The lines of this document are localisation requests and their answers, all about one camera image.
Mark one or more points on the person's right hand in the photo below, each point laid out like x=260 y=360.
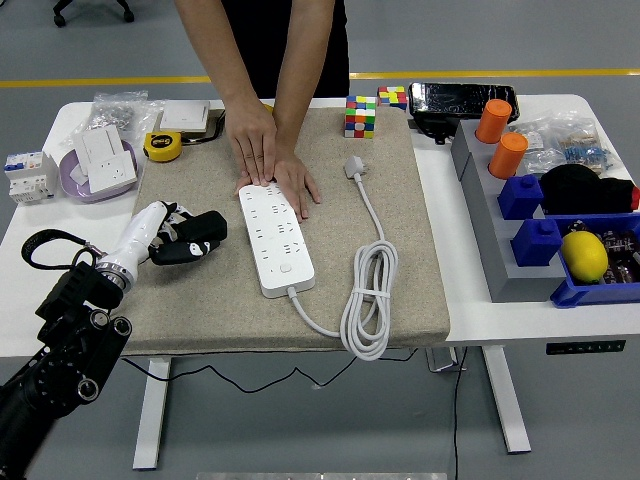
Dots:
x=256 y=140

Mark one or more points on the person's left hand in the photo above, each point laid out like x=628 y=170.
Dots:
x=297 y=180

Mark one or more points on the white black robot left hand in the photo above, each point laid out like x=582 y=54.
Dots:
x=135 y=235

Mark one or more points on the white power strip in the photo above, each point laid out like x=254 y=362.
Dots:
x=277 y=240

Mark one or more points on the black plug adapter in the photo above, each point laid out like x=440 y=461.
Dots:
x=205 y=225

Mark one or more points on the person's left forearm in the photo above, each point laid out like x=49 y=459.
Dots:
x=300 y=55

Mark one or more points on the person's right forearm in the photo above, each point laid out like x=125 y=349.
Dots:
x=217 y=55

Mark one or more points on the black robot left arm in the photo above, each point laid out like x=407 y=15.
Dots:
x=55 y=370

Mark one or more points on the grey-brown mat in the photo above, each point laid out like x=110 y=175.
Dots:
x=325 y=225

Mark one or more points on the dark shiny metal piece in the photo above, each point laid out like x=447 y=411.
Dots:
x=195 y=136

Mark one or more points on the purple plate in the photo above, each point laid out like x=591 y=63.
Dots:
x=75 y=187

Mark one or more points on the large colourful puzzle cube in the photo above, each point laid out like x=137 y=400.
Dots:
x=360 y=117

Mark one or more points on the yellow tape measure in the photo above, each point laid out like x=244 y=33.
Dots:
x=162 y=147

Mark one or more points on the white socket back panel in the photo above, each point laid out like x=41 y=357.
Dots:
x=97 y=145

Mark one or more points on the person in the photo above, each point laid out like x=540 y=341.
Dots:
x=260 y=40

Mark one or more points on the plastic bag of metal parts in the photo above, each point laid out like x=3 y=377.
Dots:
x=117 y=117

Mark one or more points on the white circuit breaker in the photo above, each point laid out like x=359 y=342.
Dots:
x=27 y=177

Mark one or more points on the small colourful puzzle cube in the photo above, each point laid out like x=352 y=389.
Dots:
x=391 y=97

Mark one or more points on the white table leg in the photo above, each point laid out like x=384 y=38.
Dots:
x=507 y=400
x=152 y=410

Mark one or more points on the black glossy phone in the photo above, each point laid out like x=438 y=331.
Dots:
x=462 y=100

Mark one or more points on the orange cylinder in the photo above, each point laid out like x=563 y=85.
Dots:
x=507 y=155
x=492 y=120

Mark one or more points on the black office chair base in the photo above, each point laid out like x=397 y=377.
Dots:
x=95 y=7

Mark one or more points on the grey stepped block base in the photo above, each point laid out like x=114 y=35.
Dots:
x=500 y=270

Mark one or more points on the blue square block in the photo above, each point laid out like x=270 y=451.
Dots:
x=520 y=197
x=535 y=242

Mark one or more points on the clear bag of small parts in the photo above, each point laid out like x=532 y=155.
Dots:
x=537 y=150

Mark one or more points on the black cloth with red patch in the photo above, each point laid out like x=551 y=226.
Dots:
x=575 y=187

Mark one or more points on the plastic bag of clips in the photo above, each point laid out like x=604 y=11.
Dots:
x=590 y=147

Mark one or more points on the yellow lemon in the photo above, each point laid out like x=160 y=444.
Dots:
x=584 y=257

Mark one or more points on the blue plastic bin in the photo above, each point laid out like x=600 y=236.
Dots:
x=575 y=295

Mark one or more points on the black table control panel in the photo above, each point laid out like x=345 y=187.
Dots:
x=585 y=347

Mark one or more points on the white wall socket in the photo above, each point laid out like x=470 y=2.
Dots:
x=115 y=174

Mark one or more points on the white flat switch plate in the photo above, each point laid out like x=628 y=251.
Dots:
x=184 y=117

